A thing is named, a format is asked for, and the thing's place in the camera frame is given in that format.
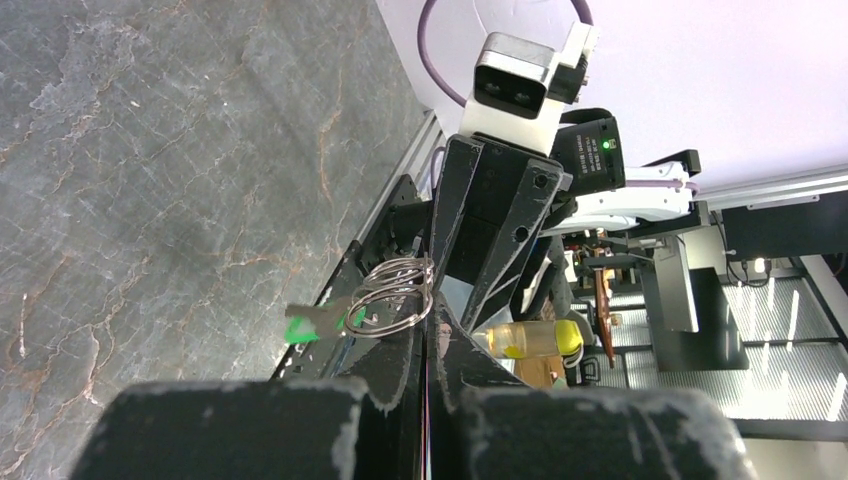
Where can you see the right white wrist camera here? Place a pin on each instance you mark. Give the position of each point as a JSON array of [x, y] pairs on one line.
[[521, 87]]

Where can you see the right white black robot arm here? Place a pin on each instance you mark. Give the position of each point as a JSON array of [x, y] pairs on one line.
[[655, 201]]

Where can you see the key with green tag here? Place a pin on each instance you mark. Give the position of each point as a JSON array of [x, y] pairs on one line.
[[309, 323]]

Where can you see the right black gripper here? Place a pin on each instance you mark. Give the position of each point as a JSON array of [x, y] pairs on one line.
[[492, 203]]

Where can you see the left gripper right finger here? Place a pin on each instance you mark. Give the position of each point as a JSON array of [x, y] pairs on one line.
[[485, 423]]

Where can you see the yellow capped clear bottle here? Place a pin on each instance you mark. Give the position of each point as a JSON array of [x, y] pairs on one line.
[[531, 339]]

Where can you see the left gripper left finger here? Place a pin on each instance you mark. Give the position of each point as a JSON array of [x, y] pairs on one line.
[[365, 423]]

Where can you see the cardboard box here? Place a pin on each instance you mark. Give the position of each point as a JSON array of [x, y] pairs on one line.
[[542, 372]]

